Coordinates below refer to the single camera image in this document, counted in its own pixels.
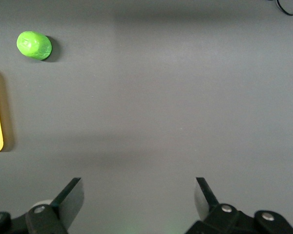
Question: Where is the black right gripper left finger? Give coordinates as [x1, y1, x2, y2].
[25, 177, 85, 234]

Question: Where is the green apple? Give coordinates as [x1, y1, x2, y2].
[16, 31, 53, 61]

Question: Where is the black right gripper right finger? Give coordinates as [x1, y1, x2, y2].
[185, 177, 259, 234]

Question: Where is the thin black cable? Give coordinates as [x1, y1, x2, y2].
[268, 0, 293, 17]

